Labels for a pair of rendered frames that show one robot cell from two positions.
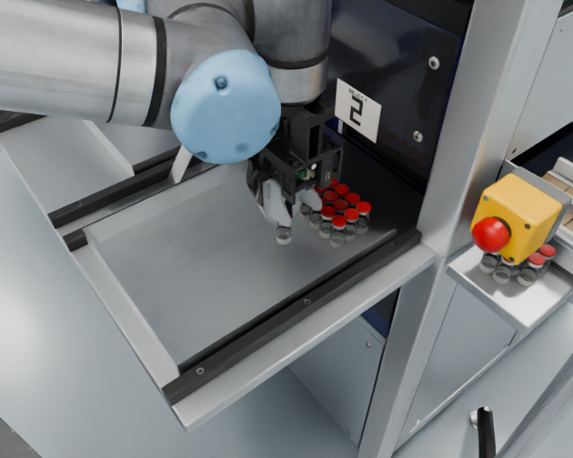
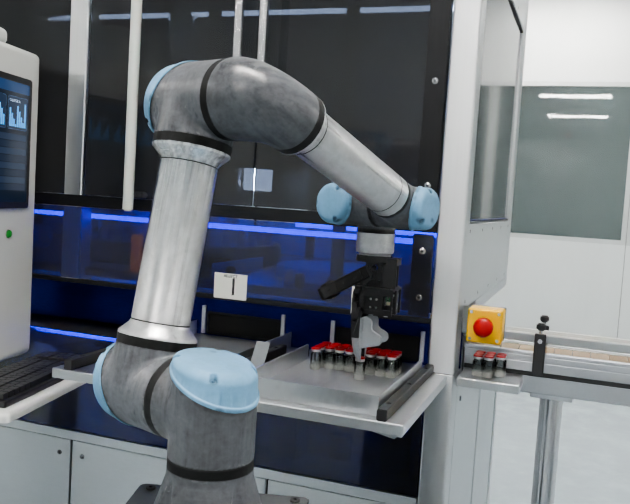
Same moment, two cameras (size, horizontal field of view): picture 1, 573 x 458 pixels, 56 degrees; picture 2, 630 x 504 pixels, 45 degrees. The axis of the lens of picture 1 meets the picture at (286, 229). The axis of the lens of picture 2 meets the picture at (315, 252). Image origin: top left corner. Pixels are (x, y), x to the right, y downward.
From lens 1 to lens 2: 1.14 m
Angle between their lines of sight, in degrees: 51
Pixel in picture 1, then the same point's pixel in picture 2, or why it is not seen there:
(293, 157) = (385, 288)
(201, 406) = (401, 420)
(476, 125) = (454, 274)
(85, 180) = not seen: hidden behind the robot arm
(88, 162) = not seen: hidden behind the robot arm
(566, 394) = (546, 487)
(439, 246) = (448, 367)
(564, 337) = not seen: outside the picture
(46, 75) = (389, 178)
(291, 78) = (387, 239)
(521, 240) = (498, 325)
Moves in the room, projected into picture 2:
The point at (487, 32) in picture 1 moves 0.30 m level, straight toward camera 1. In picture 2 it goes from (449, 226) to (512, 235)
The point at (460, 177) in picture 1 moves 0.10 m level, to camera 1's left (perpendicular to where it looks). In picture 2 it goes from (452, 309) to (415, 310)
